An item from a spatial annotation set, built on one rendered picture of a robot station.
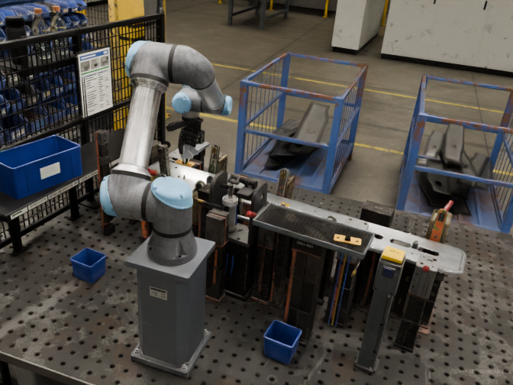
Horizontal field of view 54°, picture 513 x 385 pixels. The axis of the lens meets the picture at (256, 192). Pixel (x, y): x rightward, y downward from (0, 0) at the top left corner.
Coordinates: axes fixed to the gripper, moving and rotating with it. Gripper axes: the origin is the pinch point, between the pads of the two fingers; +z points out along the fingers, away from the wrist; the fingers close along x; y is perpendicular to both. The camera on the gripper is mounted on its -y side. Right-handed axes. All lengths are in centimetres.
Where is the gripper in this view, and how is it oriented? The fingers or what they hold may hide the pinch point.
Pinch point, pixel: (185, 159)
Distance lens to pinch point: 219.4
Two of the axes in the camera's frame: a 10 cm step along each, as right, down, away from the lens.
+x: 4.3, -3.9, 8.1
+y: 9.0, 2.8, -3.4
